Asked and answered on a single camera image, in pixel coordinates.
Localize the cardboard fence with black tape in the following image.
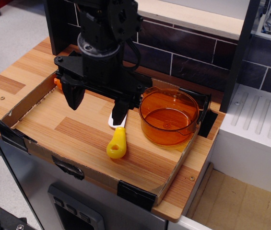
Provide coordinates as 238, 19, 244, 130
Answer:
0, 50, 219, 211

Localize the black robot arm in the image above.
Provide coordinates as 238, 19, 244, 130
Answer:
54, 0, 144, 126

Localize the orange toy carrot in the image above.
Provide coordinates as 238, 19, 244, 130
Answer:
54, 78, 62, 91

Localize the white toy sink drainer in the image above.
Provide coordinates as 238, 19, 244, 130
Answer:
211, 85, 271, 192

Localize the yellow handled toy knife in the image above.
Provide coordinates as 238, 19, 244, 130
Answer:
106, 114, 127, 159

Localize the orange transparent plastic pot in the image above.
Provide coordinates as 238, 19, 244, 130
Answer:
139, 87, 200, 146

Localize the grey oven control panel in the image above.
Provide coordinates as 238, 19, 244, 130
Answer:
48, 185, 105, 230

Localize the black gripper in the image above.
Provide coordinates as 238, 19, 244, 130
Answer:
54, 51, 143, 126

